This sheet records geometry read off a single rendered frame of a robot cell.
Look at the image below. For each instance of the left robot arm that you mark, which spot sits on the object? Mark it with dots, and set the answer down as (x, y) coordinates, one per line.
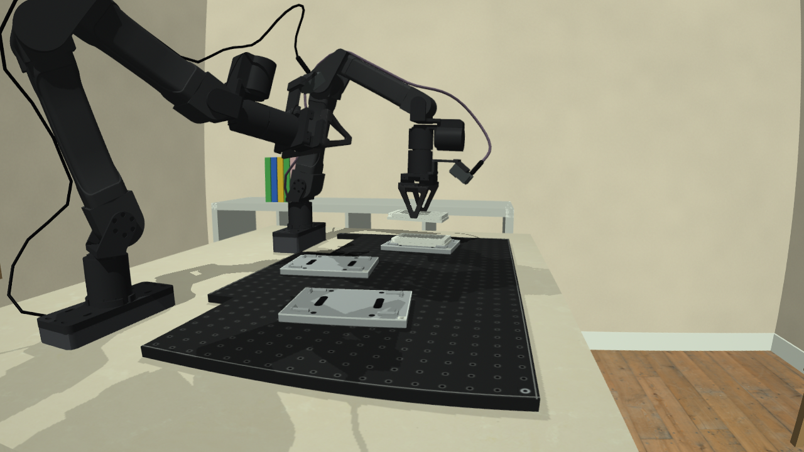
(307, 178)

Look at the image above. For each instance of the white rectangular plate holder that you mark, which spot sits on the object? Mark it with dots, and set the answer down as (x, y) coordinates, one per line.
(349, 307)

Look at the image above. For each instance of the black perforated breadboard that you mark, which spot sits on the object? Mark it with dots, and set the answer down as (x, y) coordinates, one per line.
(466, 343)

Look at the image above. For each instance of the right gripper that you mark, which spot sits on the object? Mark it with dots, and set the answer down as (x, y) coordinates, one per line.
(289, 129)

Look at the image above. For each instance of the white well plate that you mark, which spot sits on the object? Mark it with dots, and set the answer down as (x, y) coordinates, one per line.
(435, 217)
(427, 240)

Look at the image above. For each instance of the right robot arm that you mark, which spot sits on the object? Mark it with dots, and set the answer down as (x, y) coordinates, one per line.
(41, 35)

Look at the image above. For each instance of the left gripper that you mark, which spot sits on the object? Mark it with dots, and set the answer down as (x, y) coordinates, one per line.
(420, 161)

